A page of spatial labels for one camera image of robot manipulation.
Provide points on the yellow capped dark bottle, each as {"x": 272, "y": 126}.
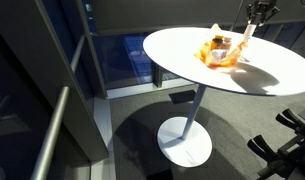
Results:
{"x": 216, "y": 42}

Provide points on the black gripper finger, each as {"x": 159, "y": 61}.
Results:
{"x": 251, "y": 18}
{"x": 263, "y": 19}

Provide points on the black floor plate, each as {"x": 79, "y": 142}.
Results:
{"x": 183, "y": 96}

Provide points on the grey metal handrail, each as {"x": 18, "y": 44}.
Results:
{"x": 44, "y": 159}

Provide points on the white round pedestal table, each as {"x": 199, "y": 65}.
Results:
{"x": 263, "y": 69}

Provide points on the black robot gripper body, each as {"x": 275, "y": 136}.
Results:
{"x": 263, "y": 7}

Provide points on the orange plastic bag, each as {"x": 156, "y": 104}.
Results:
{"x": 234, "y": 49}

